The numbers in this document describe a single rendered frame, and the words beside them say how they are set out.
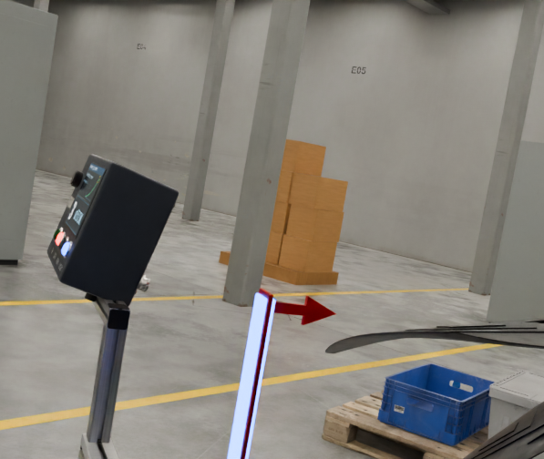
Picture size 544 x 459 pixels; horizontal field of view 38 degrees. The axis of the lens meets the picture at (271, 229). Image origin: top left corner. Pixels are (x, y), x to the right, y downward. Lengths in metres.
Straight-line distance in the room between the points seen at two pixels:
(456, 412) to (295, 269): 5.39
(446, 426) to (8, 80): 4.81
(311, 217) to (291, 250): 0.46
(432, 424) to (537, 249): 4.69
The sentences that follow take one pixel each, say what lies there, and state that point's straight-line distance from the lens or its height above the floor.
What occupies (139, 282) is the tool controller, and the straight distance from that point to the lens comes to 1.21.
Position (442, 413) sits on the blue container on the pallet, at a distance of 3.87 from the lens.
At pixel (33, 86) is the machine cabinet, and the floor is 1.59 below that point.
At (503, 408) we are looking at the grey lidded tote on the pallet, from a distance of 3.77.
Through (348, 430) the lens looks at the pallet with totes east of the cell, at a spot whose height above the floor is 0.09.
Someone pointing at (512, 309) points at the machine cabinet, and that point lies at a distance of 8.47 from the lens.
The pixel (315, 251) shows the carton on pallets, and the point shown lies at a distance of 9.04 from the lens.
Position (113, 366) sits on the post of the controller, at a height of 0.97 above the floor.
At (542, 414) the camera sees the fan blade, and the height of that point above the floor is 1.07.
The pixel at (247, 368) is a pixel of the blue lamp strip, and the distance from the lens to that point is 0.64.
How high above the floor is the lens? 1.29
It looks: 5 degrees down
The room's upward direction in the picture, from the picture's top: 10 degrees clockwise
